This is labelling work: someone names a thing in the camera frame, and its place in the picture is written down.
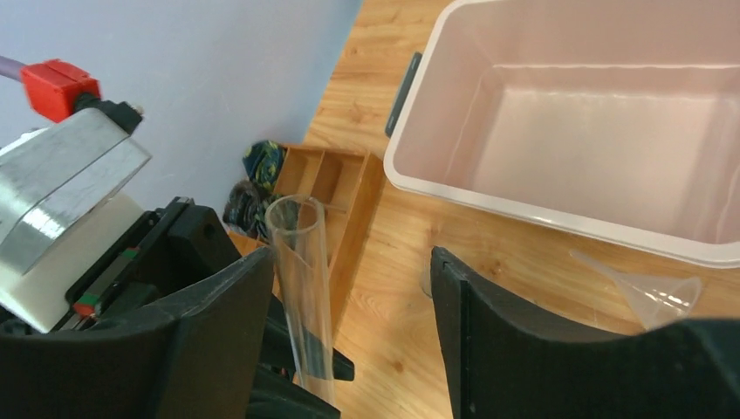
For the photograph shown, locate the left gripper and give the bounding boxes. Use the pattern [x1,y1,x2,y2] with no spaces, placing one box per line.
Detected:
[0,196,355,419]

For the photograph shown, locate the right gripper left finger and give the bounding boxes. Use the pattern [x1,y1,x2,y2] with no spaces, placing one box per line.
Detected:
[1,249,273,418]

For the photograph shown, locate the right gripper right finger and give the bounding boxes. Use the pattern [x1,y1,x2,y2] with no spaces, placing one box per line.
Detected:
[429,247,739,418]

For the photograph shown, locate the clear glass test tube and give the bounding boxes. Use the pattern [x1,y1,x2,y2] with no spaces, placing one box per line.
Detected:
[265,195,335,405]

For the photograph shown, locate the rolled patterned tie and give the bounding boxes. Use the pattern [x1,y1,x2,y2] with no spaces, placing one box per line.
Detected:
[222,179,275,240]
[242,140,287,192]

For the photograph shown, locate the clear plastic funnel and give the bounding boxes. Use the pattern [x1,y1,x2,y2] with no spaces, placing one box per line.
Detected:
[570,250,702,330]

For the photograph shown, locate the wooden compartment tray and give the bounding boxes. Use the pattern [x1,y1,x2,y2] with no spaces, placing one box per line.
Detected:
[225,144,385,330]

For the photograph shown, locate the pink plastic bin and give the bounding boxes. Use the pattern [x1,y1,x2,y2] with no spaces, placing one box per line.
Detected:
[384,1,739,269]

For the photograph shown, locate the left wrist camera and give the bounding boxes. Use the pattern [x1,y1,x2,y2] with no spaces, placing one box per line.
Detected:
[1,108,151,333]

